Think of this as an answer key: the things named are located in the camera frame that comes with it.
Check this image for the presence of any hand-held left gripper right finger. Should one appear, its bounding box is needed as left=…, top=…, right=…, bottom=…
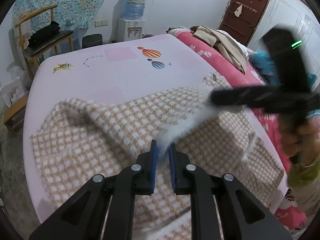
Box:
left=168, top=144, right=294, bottom=240

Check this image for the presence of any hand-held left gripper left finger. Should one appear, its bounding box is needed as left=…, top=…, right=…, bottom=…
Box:
left=29, top=139, right=158, bottom=240

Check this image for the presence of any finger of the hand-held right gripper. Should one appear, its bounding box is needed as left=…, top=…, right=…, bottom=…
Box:
left=211, top=86, right=273, bottom=107

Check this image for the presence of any beige white houndstooth coat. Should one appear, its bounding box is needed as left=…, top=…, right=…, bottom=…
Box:
left=29, top=73, right=292, bottom=240

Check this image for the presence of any person's right forearm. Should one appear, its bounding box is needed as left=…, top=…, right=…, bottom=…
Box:
left=286, top=121, right=320, bottom=189

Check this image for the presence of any beige clothes pile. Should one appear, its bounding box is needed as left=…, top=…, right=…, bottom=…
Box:
left=191, top=25, right=249, bottom=74

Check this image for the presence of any teal printed cloth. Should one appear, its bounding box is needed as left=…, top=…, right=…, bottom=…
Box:
left=247, top=50, right=315, bottom=85

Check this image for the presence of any pink floral blanket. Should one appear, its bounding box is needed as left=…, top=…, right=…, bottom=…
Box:
left=166, top=29, right=320, bottom=230

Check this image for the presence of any white wardrobe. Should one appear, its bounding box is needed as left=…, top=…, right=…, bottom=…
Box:
left=246, top=0, right=320, bottom=85

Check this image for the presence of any brown wooden door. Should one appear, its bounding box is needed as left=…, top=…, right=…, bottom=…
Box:
left=216, top=0, right=271, bottom=47

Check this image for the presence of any bed with pink sheet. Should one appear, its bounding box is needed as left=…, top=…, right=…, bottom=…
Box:
left=22, top=34, right=292, bottom=230

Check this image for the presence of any white water dispenser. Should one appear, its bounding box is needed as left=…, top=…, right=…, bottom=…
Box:
left=117, top=17, right=146, bottom=42

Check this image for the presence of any black trash bin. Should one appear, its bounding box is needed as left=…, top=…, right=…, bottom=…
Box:
left=82, top=34, right=103, bottom=49

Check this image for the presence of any small wooden stool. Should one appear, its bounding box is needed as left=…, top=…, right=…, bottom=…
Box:
left=4, top=94, right=29, bottom=132

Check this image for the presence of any white plastic bag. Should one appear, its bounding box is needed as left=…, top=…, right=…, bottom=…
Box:
left=0, top=64, right=32, bottom=108

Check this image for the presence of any black cloth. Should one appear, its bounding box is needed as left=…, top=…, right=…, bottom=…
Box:
left=27, top=21, right=61, bottom=50

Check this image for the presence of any wooden chair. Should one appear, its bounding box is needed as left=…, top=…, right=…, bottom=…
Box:
left=14, top=4, right=74, bottom=80

